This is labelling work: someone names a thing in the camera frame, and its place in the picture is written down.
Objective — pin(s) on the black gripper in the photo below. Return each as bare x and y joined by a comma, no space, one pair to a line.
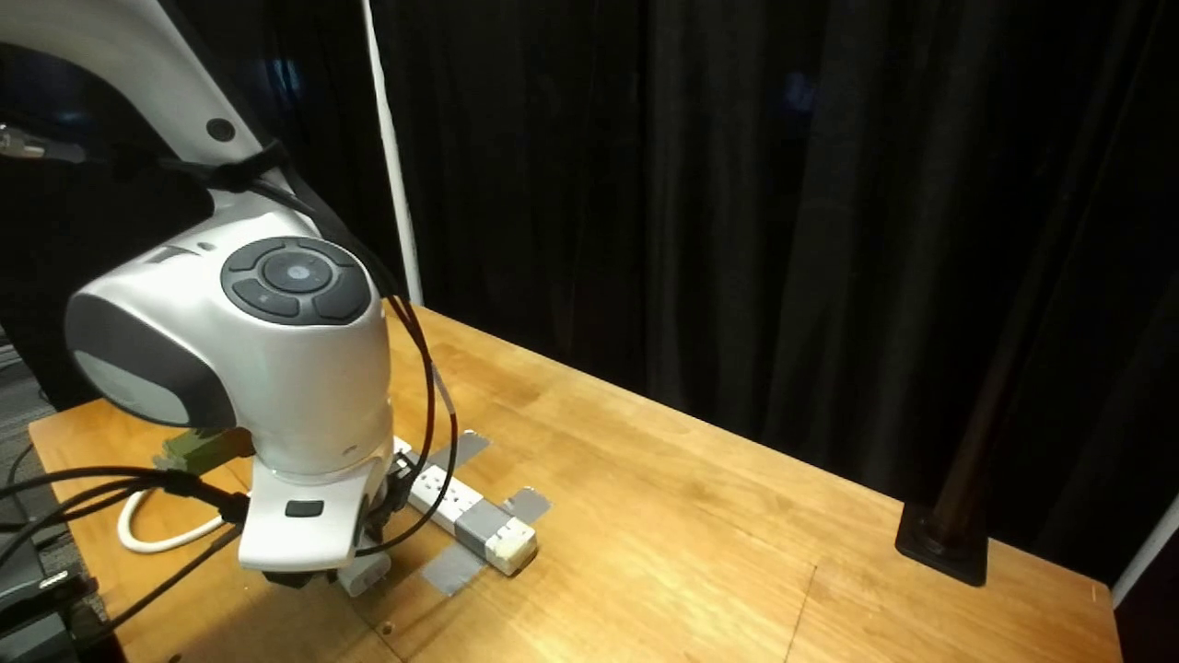
311,525

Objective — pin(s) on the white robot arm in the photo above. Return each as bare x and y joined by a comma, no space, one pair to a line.
258,318

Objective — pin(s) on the white vertical pole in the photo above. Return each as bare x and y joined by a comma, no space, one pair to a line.
392,157

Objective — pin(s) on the black curtain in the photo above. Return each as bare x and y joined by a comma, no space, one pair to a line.
798,218

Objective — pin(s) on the grey duct tape far strip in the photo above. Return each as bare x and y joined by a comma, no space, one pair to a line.
487,539

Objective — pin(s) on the grey duct tape strip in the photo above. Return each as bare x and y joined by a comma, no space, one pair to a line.
487,539
463,452

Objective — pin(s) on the grey duct tape near strip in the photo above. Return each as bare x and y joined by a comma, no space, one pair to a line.
463,452

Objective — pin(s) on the black post with base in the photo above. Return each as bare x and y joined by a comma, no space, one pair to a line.
953,531

